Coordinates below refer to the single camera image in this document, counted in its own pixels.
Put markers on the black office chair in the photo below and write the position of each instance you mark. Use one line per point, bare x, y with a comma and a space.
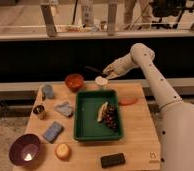
166, 8

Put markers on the green plastic tray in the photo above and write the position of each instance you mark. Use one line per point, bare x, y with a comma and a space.
86, 127

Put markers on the dark grape bunch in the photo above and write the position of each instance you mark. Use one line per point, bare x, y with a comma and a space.
110, 117

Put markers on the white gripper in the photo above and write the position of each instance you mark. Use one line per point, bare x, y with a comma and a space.
119, 67

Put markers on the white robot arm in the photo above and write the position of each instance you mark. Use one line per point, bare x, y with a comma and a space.
177, 139

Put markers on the black rectangular block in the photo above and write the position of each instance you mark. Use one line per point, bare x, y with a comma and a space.
112, 160

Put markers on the purple bowl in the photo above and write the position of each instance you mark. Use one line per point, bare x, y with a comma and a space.
24, 149

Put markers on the banana slice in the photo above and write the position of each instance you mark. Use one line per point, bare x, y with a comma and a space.
101, 111

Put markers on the white paper cup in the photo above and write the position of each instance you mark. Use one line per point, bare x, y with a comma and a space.
101, 82

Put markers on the orange red bowl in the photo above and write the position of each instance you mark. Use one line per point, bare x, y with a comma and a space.
74, 82

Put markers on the small metal can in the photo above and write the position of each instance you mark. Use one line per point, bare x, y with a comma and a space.
39, 112

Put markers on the blue grey cup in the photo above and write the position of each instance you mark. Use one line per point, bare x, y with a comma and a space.
47, 92

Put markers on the crumpled blue cloth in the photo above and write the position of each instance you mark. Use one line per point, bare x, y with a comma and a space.
65, 109

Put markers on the yellow round fruit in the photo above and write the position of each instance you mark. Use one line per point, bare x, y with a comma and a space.
63, 151

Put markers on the blue sponge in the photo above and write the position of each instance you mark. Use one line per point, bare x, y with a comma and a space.
53, 131

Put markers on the orange carrot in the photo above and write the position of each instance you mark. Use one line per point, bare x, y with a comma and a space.
127, 101

